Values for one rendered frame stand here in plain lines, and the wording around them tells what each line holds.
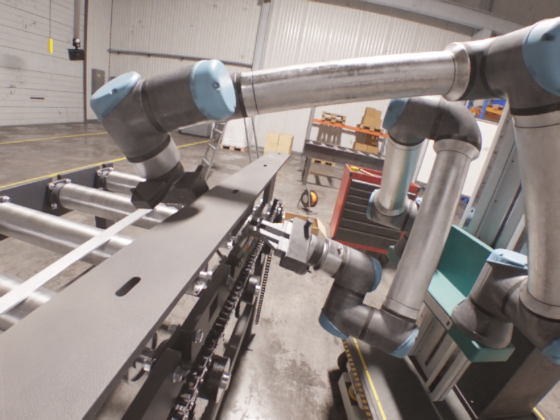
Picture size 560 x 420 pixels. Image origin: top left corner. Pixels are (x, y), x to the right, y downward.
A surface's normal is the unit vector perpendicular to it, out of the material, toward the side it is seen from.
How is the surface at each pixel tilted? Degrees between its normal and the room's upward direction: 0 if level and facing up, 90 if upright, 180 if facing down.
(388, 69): 78
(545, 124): 116
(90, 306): 0
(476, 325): 70
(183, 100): 100
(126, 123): 109
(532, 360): 90
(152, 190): 36
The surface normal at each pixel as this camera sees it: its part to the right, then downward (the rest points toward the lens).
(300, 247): 0.35, -0.61
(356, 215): -0.15, 0.34
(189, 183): -0.18, -0.62
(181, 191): -0.22, 0.79
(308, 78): -0.07, 0.11
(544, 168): -0.79, 0.52
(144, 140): 0.54, 0.59
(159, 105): 0.00, 0.53
